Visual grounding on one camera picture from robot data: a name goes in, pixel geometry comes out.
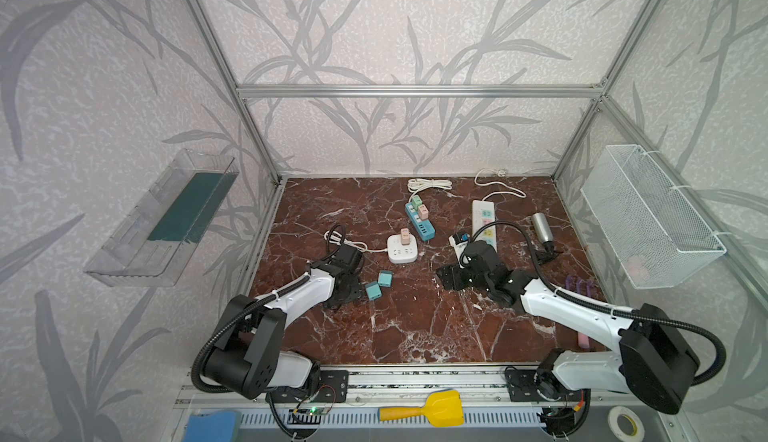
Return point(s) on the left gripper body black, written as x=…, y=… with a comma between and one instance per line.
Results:
x=347, y=289

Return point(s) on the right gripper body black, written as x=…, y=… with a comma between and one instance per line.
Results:
x=455, y=274

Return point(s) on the teal plug adapter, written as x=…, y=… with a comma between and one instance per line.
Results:
x=373, y=291
x=385, y=278

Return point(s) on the white square power strip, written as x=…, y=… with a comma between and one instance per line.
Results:
x=396, y=252

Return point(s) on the white long power strip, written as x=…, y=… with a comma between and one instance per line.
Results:
x=483, y=212

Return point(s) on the pink plug adapter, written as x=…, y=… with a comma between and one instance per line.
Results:
x=405, y=236
x=423, y=212

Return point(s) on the blue power strip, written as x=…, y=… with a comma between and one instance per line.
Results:
x=424, y=229

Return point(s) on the green plug adapter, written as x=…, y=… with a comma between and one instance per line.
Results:
x=416, y=201

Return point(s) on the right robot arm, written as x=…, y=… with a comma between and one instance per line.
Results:
x=647, y=354

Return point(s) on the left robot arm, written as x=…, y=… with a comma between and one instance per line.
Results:
x=244, y=354

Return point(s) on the silver hair dryer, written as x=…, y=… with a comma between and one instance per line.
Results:
x=541, y=226

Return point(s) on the purple pink toy rake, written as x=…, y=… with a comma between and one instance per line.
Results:
x=581, y=287

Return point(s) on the yellow toy shovel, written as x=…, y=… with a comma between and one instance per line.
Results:
x=441, y=409

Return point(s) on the white tape roll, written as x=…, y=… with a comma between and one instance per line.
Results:
x=625, y=424

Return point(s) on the blue sponge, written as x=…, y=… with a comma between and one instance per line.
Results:
x=222, y=426

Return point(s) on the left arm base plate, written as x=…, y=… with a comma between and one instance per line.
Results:
x=323, y=385

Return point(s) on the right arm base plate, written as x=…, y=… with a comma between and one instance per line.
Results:
x=519, y=385

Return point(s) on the aluminium frame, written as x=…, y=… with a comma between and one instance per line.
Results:
x=537, y=87

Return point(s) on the white wire basket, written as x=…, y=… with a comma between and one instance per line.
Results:
x=657, y=235

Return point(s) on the clear plastic wall shelf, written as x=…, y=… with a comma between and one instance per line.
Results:
x=153, y=245

